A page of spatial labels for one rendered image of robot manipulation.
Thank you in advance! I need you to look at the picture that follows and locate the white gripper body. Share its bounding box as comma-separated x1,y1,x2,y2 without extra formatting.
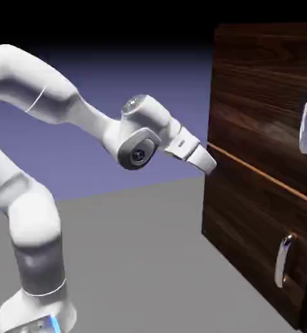
186,144,217,175

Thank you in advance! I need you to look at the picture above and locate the dark wood cabinet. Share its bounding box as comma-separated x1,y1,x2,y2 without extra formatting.
201,22,307,333

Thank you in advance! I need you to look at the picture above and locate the dark wood cabinet door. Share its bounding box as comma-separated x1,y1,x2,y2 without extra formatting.
202,148,307,329
207,33,307,202

